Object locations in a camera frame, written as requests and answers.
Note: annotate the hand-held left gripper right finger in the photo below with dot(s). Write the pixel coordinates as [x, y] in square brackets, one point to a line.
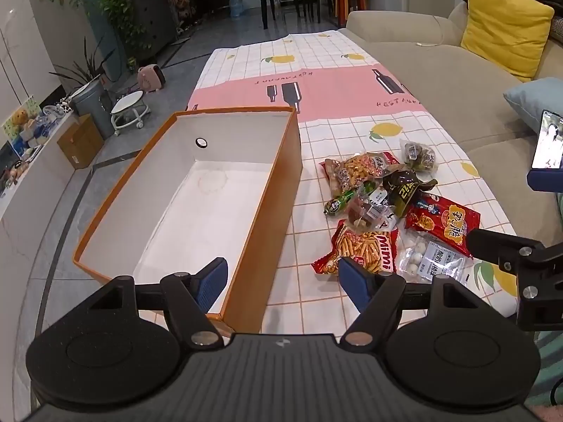
[355, 285]

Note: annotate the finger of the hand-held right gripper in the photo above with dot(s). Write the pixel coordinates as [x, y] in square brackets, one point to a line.
[484, 241]

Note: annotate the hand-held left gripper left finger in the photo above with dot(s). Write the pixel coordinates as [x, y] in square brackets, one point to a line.
[213, 281]

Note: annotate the orange stick snack packet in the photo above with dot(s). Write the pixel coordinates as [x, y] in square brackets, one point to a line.
[360, 246]

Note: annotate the red yellow snack packet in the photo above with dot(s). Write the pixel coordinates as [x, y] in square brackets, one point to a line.
[444, 224]

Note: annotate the clear packet of white balls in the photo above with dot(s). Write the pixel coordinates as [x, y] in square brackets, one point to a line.
[422, 255]

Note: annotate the orange cardboard box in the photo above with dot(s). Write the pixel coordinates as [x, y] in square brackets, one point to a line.
[211, 211]

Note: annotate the clear packet of brown dates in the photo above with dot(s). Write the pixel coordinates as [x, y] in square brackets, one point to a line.
[365, 211]

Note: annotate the green sausage stick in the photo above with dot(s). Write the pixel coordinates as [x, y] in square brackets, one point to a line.
[336, 205]

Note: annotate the dark brown snack packet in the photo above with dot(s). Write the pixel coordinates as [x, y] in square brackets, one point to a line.
[402, 191]

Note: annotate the dark green round snack packet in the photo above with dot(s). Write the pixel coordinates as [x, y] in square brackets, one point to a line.
[418, 156]

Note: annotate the clear red nut snack packet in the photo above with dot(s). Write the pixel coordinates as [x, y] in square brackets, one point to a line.
[352, 169]

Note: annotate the blue phone holder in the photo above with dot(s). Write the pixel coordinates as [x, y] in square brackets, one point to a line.
[545, 180]

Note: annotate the smartphone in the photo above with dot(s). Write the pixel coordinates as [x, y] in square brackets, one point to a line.
[547, 140]

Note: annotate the light blue pillow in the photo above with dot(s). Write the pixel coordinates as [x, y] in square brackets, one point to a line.
[536, 96]

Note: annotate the beige sofa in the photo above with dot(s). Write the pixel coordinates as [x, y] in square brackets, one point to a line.
[440, 66]

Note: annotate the brown cardboard carton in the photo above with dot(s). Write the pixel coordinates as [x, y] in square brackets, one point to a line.
[81, 140]

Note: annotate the lemon print checked tablecloth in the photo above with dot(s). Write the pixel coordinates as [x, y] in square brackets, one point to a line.
[343, 88]

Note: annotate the white wheeled stool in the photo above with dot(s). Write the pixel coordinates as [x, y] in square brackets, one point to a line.
[127, 101]

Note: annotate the white low console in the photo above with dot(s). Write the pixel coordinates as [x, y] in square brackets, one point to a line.
[26, 184]

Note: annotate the pink heater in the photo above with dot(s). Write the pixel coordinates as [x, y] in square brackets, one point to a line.
[151, 79]

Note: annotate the yellow pillow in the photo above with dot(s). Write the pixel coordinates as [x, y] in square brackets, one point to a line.
[501, 30]

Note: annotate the grey trash bin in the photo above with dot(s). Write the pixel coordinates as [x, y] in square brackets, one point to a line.
[90, 105]

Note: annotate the long-leaf potted plant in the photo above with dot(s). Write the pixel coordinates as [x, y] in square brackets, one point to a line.
[88, 70]

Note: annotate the teddy bear picture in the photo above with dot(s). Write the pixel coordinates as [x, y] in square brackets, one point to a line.
[20, 123]

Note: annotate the dark grey cabinet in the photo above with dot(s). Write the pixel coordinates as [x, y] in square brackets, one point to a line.
[154, 17]

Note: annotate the blue water jug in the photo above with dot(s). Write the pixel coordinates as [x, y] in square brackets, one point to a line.
[236, 6]

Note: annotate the shoe rack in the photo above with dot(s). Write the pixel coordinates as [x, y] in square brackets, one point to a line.
[181, 4]

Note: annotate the trailing green plant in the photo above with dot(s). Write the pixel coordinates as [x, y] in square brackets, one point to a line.
[118, 0]

